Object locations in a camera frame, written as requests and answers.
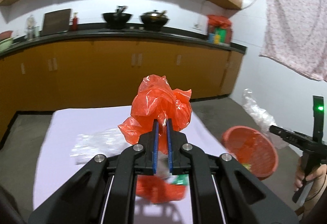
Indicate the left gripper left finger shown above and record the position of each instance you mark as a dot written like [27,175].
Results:
[104,189]

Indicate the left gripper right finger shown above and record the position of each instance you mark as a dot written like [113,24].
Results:
[222,189]

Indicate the green plastic bag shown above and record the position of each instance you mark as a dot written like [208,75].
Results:
[180,180]

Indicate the clear bubble wrap sheet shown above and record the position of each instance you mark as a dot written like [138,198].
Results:
[109,142]

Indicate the orange plastic bag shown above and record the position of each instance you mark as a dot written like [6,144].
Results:
[157,101]
[158,191]

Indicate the white clear plastic bag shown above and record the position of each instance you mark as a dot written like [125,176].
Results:
[262,118]

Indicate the red plastic trash basket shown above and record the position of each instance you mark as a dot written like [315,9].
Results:
[252,149]

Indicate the person's right hand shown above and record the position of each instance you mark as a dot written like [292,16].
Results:
[317,175]

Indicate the pink floral hanging cloth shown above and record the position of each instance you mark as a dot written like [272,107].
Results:
[295,36]

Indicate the lower wooden cabinets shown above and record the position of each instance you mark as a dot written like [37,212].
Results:
[107,72]

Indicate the colourful boxes on counter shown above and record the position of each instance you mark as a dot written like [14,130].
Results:
[217,35]

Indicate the black countertop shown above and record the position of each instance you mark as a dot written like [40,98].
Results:
[99,30]

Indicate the orange bag on countertop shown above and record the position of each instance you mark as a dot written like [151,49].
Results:
[219,21]

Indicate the red bottle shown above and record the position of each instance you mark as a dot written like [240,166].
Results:
[75,19]

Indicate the black wok left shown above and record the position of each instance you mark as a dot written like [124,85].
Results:
[117,19]

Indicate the glass jar with bag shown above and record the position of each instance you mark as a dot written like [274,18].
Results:
[32,30]

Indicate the dark cutting board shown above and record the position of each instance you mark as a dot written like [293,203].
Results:
[56,22]

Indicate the stacked basins on counter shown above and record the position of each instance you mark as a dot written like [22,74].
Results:
[6,40]

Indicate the black lidded wok right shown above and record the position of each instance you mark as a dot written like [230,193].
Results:
[154,20]

